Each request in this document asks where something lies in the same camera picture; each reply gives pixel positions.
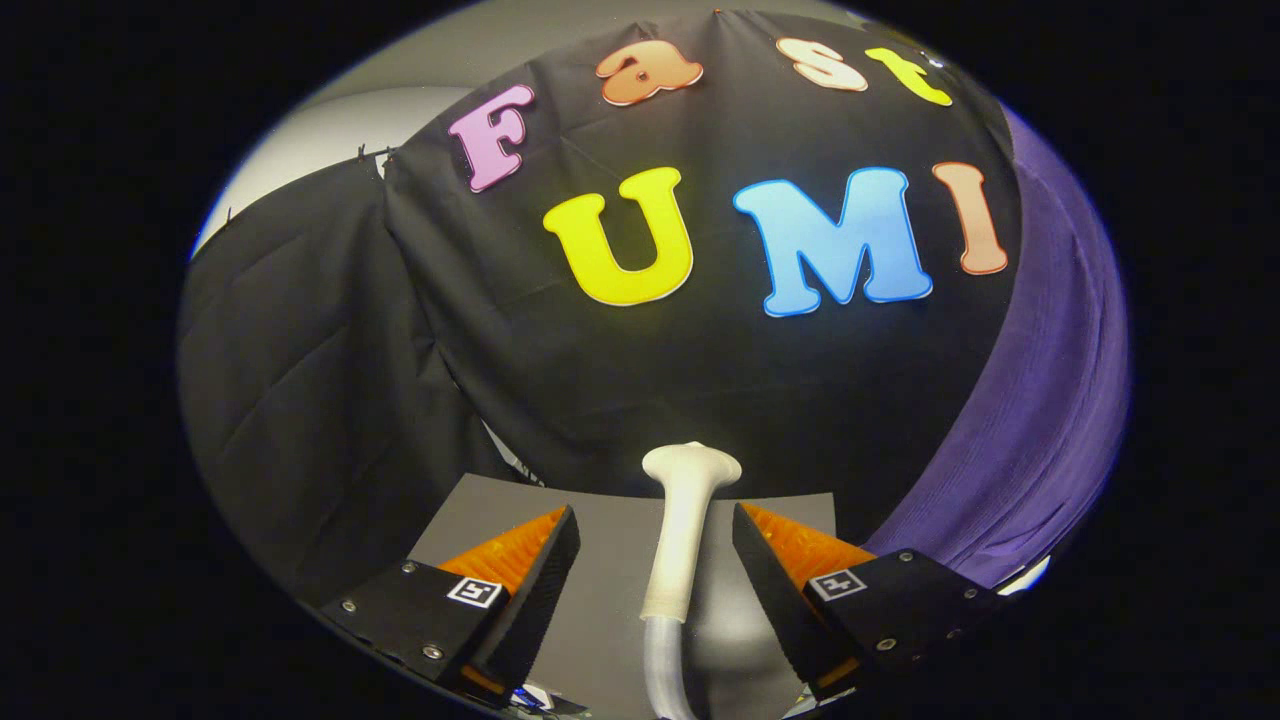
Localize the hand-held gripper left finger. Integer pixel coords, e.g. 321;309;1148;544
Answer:
318;505;582;707

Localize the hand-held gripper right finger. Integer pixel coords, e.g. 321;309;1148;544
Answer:
731;502;1002;704

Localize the white garment steamer head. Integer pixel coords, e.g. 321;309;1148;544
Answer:
640;441;744;624

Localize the purple corduroy jacket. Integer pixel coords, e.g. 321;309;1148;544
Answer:
863;105;1133;591

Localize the grey drawer cabinet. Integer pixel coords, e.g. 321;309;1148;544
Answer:
408;472;838;720

